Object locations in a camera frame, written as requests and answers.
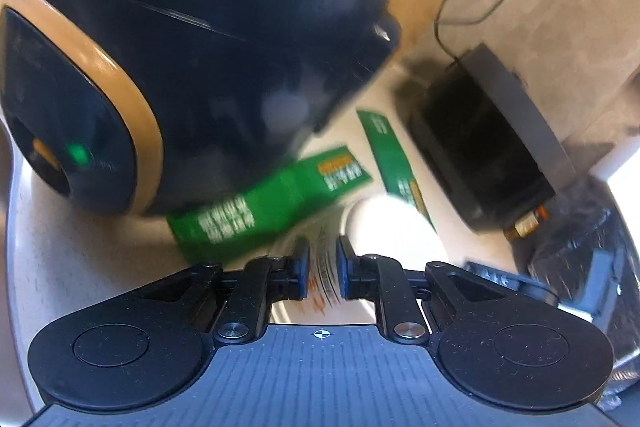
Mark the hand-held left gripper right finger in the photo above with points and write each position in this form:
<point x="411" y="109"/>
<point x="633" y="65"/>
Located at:
<point x="345" y="268"/>

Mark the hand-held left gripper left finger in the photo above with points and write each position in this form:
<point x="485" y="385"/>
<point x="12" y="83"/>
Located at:
<point x="303" y="268"/>

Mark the white paper cup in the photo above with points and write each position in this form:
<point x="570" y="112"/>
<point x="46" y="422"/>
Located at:
<point x="395" y="232"/>

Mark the glass jar with yellow label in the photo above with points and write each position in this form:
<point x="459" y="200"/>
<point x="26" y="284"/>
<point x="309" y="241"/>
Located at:
<point x="525" y="226"/>

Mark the green snack packet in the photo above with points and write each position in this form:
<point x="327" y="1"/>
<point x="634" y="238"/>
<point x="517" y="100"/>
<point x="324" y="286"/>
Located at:
<point x="265" y="207"/>
<point x="392" y="152"/>

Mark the grey and black rice cooker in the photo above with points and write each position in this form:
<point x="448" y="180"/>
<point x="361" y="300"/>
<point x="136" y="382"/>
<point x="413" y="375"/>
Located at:
<point x="480" y="147"/>

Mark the navy appliance with gold trim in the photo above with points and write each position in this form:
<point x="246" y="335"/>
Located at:
<point x="200" y="57"/>

